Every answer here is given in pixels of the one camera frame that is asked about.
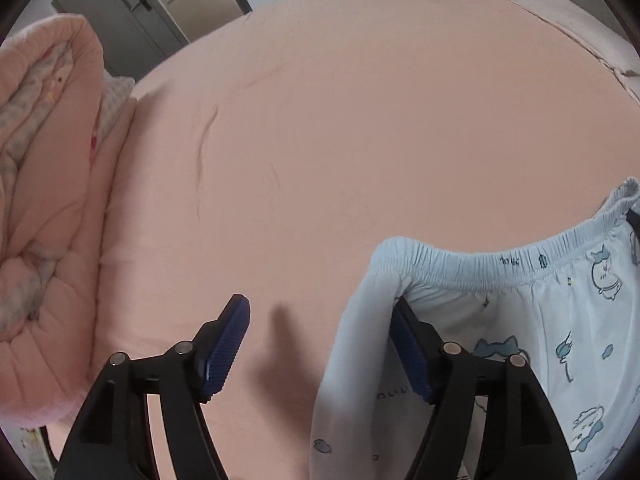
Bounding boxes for pink bed sheet mattress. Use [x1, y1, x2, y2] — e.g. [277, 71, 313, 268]
[46, 0, 640, 480]

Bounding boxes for far pink-grey pillow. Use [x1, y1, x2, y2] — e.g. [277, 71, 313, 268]
[509, 0, 639, 103]

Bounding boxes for rolled pink quilt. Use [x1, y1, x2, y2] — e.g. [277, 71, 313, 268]
[1, 14, 136, 428]

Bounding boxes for light blue cartoon pajama garment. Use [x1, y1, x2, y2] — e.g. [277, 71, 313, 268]
[310, 178, 639, 479]

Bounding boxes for grey room door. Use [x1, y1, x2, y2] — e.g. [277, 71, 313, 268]
[52, 0, 189, 80]

